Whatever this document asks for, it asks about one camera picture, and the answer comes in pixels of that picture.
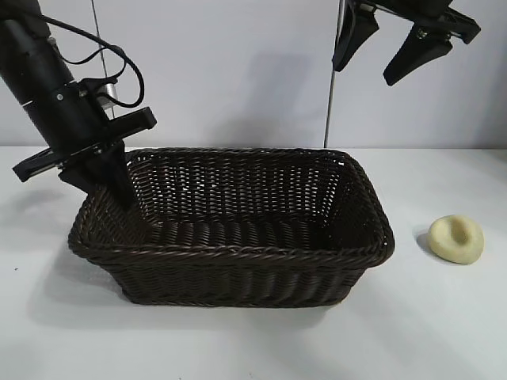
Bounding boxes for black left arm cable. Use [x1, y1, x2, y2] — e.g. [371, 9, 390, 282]
[39, 13, 146, 108]

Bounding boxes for pale yellow egg yolk pastry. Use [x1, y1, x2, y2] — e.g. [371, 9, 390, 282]
[427, 214, 485, 265]

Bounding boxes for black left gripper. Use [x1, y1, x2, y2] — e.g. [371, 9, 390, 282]
[11, 82, 158, 211]

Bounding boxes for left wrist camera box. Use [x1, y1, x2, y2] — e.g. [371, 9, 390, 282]
[78, 77, 120, 114]

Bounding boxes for dark brown wicker basket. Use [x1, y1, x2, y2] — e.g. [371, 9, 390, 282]
[67, 146, 396, 308]

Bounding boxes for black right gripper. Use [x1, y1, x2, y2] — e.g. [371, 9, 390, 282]
[334, 0, 482, 86]

